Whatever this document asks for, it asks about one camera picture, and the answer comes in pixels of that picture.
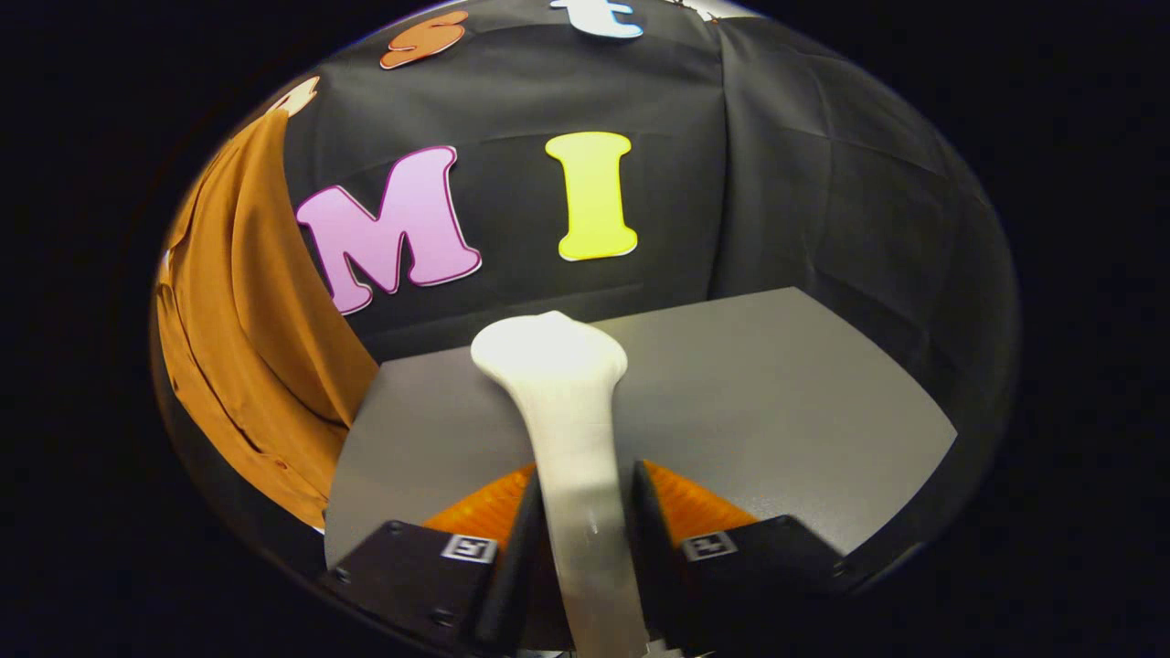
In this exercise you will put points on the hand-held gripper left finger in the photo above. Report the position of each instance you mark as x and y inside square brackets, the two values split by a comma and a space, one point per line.
[512, 594]

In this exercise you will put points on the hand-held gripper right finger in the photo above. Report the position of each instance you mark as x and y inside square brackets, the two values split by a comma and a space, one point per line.
[654, 585]

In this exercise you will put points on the white garment steamer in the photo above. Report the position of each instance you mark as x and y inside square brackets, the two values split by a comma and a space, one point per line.
[571, 411]

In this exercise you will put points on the brown button-up shirt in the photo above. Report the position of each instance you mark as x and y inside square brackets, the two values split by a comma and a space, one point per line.
[256, 320]

